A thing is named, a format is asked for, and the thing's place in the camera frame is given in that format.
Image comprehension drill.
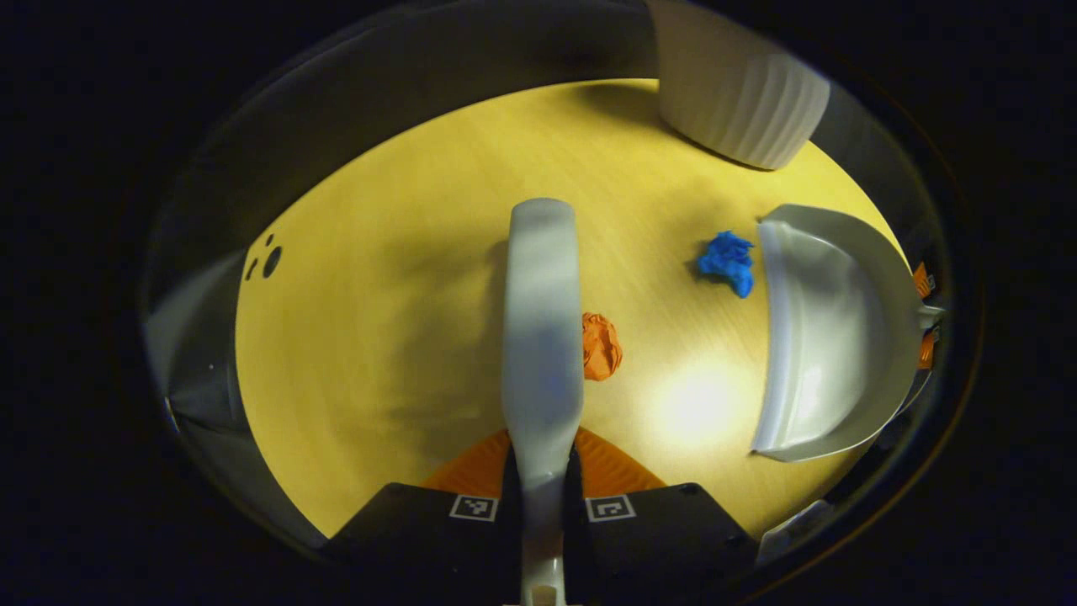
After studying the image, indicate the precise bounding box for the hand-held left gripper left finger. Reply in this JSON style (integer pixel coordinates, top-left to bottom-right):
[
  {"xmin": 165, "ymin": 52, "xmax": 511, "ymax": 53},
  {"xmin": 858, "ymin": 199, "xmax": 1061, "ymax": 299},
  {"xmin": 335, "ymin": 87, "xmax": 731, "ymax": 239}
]
[{"xmin": 324, "ymin": 428, "xmax": 525, "ymax": 592}]

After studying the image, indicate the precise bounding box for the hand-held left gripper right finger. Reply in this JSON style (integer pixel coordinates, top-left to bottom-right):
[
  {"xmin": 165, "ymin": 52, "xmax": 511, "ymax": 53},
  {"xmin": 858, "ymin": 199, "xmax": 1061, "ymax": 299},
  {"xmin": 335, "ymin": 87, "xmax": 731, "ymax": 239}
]
[{"xmin": 564, "ymin": 426, "xmax": 760, "ymax": 595}]

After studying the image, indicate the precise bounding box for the white dustpan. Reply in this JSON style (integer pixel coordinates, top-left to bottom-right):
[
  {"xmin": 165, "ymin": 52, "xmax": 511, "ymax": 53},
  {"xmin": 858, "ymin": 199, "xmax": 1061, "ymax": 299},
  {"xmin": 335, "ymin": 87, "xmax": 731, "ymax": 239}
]
[{"xmin": 751, "ymin": 203, "xmax": 946, "ymax": 463}]

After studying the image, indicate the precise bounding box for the orange paper trash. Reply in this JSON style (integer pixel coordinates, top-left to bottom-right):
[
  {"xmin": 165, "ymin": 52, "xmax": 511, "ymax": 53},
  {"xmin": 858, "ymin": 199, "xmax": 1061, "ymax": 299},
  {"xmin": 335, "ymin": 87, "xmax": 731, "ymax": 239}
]
[{"xmin": 581, "ymin": 312, "xmax": 624, "ymax": 382}]

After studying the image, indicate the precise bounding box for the blue paper trash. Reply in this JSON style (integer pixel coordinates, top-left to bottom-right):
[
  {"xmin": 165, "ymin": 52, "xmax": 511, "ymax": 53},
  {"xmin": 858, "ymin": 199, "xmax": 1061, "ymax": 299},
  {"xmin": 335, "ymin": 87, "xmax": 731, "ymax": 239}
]
[{"xmin": 696, "ymin": 231, "xmax": 756, "ymax": 300}]

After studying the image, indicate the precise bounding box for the white ribbed garbage bin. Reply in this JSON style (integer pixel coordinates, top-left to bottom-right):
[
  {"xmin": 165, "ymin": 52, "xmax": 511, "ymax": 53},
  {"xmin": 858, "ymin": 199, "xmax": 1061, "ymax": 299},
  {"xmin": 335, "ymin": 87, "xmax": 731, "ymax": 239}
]
[{"xmin": 646, "ymin": 0, "xmax": 832, "ymax": 171}]

